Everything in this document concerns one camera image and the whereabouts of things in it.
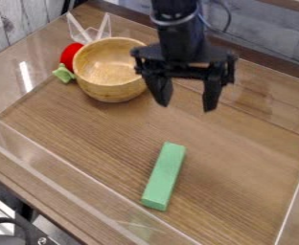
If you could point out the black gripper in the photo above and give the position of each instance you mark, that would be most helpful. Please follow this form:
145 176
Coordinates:
212 65

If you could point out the green rectangular stick block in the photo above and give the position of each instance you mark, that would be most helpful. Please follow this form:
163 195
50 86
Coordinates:
159 187

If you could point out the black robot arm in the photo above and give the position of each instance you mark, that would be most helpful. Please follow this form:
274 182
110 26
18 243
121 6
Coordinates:
183 55

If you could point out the brown wooden bowl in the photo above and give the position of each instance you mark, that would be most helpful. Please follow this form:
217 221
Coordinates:
104 70

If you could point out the red plush tomato toy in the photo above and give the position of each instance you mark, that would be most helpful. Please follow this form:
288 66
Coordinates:
65 70

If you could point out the clear acrylic table barrier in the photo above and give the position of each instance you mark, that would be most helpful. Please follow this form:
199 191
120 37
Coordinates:
92 152

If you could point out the clear acrylic corner bracket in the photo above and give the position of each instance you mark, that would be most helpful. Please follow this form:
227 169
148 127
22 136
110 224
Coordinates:
86 35

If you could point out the black table clamp mount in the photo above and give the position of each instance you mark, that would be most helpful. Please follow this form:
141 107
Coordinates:
25 215

